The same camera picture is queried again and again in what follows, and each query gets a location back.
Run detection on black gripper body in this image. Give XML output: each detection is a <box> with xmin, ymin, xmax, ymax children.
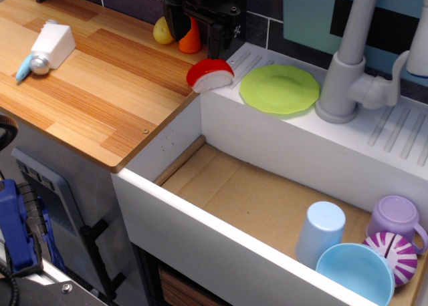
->
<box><xmin>162</xmin><ymin>0</ymin><xmax>247</xmax><ymax>39</ymax></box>

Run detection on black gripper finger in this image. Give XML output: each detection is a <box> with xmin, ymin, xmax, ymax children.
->
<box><xmin>163</xmin><ymin>1</ymin><xmax>191</xmax><ymax>41</ymax></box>
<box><xmin>207</xmin><ymin>23</ymin><xmax>231</xmax><ymax>59</ymax></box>

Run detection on red and white toy sushi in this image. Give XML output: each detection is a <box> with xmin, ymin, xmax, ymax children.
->
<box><xmin>187</xmin><ymin>58</ymin><xmax>235</xmax><ymax>93</ymax></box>

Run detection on green plastic plate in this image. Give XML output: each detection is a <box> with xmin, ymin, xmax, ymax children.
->
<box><xmin>239</xmin><ymin>64</ymin><xmax>320</xmax><ymax>115</ymax></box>

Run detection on yellow toy potato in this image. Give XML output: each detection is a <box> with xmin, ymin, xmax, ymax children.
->
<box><xmin>152</xmin><ymin>17</ymin><xmax>174</xmax><ymax>45</ymax></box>

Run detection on orange toy carrot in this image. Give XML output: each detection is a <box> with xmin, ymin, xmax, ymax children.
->
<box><xmin>179</xmin><ymin>17</ymin><xmax>201</xmax><ymax>54</ymax></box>

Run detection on grey toy faucet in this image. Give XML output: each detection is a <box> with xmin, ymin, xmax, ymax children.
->
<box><xmin>316</xmin><ymin>0</ymin><xmax>409</xmax><ymax>124</ymax></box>

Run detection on grey dishwasher door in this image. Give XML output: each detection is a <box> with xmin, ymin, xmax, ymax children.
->
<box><xmin>1</xmin><ymin>114</ymin><xmax>148</xmax><ymax>305</ymax></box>

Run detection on light blue plastic cup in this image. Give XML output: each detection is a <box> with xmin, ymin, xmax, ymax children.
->
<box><xmin>294</xmin><ymin>201</ymin><xmax>346</xmax><ymax>270</ymax></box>

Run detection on purple plastic mug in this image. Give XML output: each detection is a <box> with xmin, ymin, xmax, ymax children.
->
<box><xmin>365</xmin><ymin>195</ymin><xmax>427</xmax><ymax>255</ymax></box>

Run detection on wooden drawer front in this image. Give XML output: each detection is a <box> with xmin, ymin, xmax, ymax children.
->
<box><xmin>158</xmin><ymin>267</ymin><xmax>224</xmax><ymax>305</ymax></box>

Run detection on light blue plastic bowl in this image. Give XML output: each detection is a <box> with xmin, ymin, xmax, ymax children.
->
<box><xmin>316</xmin><ymin>243</ymin><xmax>395</xmax><ymax>305</ymax></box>

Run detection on blue clamp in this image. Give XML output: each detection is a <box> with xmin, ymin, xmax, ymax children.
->
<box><xmin>1</xmin><ymin>179</ymin><xmax>67</xmax><ymax>277</ymax></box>

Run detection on purple striped toy vegetable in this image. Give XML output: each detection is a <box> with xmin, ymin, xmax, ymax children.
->
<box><xmin>362</xmin><ymin>232</ymin><xmax>418</xmax><ymax>287</ymax></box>

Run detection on blue handled toy knife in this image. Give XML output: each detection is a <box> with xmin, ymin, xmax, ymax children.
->
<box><xmin>15</xmin><ymin>54</ymin><xmax>33</xmax><ymax>82</ymax></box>

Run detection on black door handle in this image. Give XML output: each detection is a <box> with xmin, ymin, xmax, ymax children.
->
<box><xmin>79</xmin><ymin>218</ymin><xmax>127</xmax><ymax>302</ymax></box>

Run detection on black coiled cable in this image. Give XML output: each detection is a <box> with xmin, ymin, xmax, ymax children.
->
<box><xmin>0</xmin><ymin>262</ymin><xmax>20</xmax><ymax>306</ymax></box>

